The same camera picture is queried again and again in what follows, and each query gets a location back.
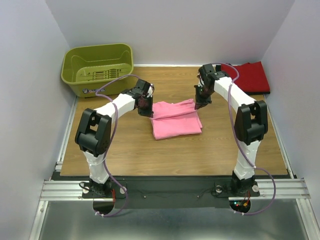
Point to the pink t shirt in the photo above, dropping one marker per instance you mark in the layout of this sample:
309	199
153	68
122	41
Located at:
175	119

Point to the folded red t shirt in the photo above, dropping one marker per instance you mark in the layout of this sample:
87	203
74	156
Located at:
250	77

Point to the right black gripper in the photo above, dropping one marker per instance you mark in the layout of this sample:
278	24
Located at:
202	96

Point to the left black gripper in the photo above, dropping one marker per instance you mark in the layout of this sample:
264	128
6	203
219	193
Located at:
145	107

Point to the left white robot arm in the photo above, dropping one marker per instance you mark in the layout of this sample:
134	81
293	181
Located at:
97	128

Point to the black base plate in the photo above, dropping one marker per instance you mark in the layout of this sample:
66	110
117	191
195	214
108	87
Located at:
152	192

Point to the aluminium frame rail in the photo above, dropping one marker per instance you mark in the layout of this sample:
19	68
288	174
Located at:
288	196

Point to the green plastic basket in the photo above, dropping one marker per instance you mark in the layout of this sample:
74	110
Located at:
87	68

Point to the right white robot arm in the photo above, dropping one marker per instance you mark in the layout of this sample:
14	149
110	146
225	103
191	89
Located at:
248	126

